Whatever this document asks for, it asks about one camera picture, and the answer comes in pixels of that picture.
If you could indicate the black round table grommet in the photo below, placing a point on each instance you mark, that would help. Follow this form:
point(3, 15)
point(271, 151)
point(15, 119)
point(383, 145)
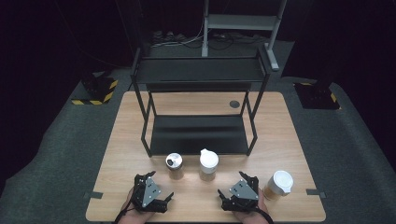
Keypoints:
point(234, 104)

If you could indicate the wide jar with white lid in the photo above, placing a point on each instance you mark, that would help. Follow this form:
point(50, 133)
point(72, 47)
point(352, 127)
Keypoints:
point(280, 183)

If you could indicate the grey metal stand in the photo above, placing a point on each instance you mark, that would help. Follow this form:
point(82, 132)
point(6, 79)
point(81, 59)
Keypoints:
point(241, 22)

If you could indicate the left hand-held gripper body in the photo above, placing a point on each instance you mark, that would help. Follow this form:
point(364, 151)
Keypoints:
point(147, 192)

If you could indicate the person's right hand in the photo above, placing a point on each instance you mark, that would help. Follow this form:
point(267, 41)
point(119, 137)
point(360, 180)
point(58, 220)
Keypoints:
point(249, 217)

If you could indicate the person's left hand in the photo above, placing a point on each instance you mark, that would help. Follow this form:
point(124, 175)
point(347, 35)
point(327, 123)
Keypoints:
point(137, 217)

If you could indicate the black metal two-tier shelf rack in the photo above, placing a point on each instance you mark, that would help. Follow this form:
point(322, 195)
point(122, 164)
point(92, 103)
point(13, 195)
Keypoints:
point(199, 133)

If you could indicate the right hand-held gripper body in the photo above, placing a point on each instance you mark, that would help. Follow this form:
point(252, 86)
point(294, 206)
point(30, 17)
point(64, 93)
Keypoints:
point(243, 194)

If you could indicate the spice jar with white lid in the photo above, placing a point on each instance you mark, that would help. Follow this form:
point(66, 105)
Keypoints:
point(208, 163)

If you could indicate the black power strip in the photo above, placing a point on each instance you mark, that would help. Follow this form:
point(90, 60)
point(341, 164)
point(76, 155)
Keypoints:
point(168, 36)

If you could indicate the yellow-black striped stand base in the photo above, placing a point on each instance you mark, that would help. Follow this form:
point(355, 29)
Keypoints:
point(317, 96)
point(99, 88)

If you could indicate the grey tape strip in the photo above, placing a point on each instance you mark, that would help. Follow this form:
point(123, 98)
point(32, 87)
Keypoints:
point(316, 193)
point(92, 195)

